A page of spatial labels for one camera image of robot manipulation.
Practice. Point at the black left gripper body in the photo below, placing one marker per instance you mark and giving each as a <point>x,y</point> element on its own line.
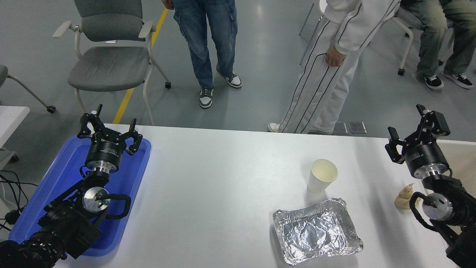
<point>106,150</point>

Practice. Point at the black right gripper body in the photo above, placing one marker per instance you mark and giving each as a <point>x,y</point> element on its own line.
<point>425,156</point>

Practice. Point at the white paper cup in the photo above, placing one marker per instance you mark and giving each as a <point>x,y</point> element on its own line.
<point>320,178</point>

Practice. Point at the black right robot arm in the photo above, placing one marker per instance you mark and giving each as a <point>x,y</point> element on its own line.
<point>459,208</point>

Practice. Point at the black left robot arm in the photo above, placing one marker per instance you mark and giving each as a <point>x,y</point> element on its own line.
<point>63,223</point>

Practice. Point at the person's hand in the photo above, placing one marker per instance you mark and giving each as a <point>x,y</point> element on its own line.
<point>335,57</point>
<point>168,3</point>

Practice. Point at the large pale bin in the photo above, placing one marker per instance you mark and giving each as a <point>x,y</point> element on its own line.
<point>463,160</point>

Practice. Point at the metal floor plate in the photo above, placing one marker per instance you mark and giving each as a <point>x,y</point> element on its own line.
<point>341,128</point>
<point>357,127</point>

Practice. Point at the crumpled tan paper ball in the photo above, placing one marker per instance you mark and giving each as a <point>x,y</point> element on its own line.
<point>403,199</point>

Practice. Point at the grey chair with armrests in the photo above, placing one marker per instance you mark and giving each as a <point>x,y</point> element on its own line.
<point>108,67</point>

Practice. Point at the blue plastic tray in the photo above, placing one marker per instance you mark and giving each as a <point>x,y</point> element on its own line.
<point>55,178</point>

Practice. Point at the grey chair with castor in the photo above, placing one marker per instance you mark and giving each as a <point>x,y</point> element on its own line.
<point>22,87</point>

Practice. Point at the small white table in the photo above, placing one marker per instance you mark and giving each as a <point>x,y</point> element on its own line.
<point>11,121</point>

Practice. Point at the person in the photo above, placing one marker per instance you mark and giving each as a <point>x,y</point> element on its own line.
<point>319,93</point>
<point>431,33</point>
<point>202,37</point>

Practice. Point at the crumpled foil tray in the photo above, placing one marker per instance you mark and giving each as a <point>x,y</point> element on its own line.
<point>316,232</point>

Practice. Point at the metal leg chair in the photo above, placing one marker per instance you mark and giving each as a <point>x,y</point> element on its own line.
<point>307,22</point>

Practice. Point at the white frame chair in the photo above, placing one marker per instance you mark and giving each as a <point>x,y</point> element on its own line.
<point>408,41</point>

